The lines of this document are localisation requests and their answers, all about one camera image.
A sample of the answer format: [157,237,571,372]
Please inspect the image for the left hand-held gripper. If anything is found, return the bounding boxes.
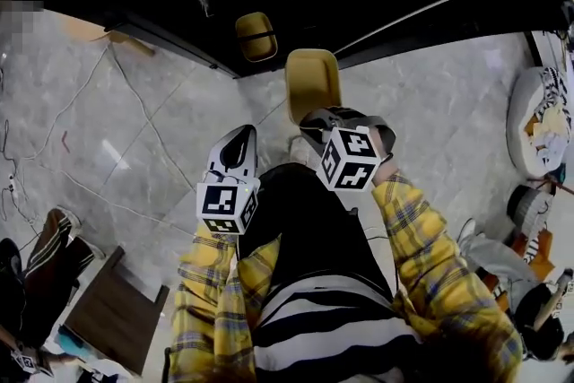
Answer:
[195,124,262,236]

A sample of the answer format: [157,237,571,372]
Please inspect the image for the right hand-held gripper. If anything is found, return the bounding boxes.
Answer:
[299,106,398,194]

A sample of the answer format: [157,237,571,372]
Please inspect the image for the person's left forearm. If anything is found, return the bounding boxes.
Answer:
[168,231,283,383]

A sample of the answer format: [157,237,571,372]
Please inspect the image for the person's right forearm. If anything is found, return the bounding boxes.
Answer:
[370,138,524,376]

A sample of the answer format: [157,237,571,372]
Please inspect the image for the person's beige shoe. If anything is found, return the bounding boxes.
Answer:
[288,135,323,168]

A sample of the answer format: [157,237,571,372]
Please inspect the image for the person's black trousers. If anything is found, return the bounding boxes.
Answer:
[236,162,396,316]

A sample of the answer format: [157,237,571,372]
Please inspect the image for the dark wooden stool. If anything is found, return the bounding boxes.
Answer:
[64,245,171,377]

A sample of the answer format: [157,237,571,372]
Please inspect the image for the person's striped shirt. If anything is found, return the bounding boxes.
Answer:
[252,273,426,383]

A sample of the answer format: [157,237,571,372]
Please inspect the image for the white round basket with cloths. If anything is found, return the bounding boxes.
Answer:
[506,65,574,177]

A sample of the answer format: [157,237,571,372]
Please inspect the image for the grey white fabric bundle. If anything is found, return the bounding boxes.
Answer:
[507,183,556,235]

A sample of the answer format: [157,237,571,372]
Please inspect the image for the orange striped cloth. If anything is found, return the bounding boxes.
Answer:
[510,228,557,279]

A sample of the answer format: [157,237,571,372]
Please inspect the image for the light wooden table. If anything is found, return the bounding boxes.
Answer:
[61,14,157,58]

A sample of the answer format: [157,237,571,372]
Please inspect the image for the white cable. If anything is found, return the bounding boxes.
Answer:
[22,42,212,239]

